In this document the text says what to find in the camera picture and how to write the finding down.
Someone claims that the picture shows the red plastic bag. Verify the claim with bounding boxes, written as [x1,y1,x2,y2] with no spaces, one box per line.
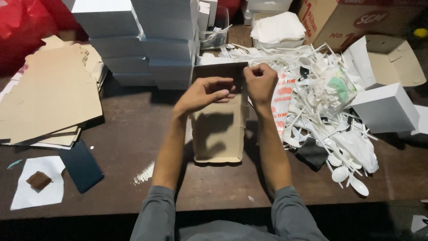
[0,0,88,77]

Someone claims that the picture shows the clear plastic bag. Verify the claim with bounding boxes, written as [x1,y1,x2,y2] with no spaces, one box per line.
[333,130,380,174]

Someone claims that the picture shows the stack of flat cardboard sheets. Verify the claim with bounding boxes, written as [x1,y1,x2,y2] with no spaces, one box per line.
[0,35,108,150]

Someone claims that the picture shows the brown cake piece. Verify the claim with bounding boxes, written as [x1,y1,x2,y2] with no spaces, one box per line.
[26,171,53,191]

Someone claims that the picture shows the open white cardboard box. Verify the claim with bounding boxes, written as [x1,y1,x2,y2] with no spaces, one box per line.
[341,34,427,89]

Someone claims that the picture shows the large brown printed carton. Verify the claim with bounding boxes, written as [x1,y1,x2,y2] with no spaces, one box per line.
[297,0,428,52]

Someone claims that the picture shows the closed white cardboard box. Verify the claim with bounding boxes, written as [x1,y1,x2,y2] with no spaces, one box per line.
[349,83,420,134]

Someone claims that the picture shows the white paper sheet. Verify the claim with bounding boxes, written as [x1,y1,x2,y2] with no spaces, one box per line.
[10,156,66,211]

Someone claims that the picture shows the person's right hand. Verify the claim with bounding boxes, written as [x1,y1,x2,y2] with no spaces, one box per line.
[243,62,279,108]

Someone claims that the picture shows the pile of white plastic cutlery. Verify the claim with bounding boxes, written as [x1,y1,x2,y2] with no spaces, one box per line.
[217,43,380,197]

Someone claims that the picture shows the brown cardboard food box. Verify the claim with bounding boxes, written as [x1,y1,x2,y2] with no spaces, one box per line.
[190,62,250,164]

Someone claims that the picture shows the red printed plastic packet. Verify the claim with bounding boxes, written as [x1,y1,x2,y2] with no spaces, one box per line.
[270,71,297,141]

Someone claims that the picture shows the person's left hand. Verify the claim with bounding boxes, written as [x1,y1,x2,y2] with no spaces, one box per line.
[173,77,237,116]

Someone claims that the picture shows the stack of white paper napkins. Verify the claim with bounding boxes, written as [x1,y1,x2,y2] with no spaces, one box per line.
[250,12,307,50]

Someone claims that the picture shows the black cloth piece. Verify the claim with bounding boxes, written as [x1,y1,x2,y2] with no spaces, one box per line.
[295,137,329,172]

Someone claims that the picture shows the stack of white folded boxes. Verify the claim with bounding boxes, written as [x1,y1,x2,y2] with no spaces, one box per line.
[62,0,218,90]

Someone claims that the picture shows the clear plastic container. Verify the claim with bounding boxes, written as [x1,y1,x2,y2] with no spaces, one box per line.
[199,6,230,51]

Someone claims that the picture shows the green printed plastic packet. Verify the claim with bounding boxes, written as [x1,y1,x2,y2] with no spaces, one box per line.
[326,67,358,102]

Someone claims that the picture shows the dark blue phone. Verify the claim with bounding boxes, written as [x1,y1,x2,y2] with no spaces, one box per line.
[59,139,105,194]

